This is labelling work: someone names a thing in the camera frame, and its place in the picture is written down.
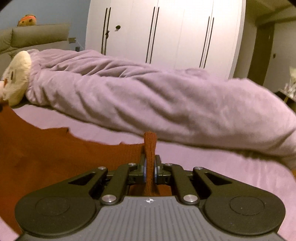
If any cream plush toy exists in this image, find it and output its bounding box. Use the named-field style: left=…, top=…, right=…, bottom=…
left=0, top=50, right=32, bottom=107

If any orange plush toy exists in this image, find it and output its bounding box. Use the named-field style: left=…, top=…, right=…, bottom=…
left=17, top=14, right=38, bottom=27

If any lilac bed sheet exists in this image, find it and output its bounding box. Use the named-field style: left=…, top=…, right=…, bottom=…
left=9, top=100, right=296, bottom=234

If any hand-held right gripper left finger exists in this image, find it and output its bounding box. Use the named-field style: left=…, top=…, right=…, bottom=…
left=67, top=155, right=149, bottom=206

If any small wall shelf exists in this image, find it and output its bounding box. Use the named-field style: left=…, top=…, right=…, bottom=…
left=277, top=88, right=296, bottom=103

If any lilac duvet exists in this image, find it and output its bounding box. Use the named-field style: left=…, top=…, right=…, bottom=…
left=24, top=48, right=296, bottom=172

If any white figurine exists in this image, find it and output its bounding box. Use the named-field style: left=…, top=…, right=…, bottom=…
left=285, top=66, right=296, bottom=96

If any brown knit cardigan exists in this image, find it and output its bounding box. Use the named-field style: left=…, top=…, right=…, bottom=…
left=0, top=105, right=173, bottom=235

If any olive padded headboard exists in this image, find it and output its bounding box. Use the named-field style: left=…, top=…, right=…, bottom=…
left=0, top=23, right=71, bottom=57

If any white wardrobe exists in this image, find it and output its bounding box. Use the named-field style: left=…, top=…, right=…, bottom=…
left=85, top=0, right=247, bottom=81

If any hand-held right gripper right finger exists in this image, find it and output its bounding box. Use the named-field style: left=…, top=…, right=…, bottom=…
left=154, top=155, right=232, bottom=206

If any dark wooden door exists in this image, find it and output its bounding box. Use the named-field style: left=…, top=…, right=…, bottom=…
left=247, top=23, right=276, bottom=93

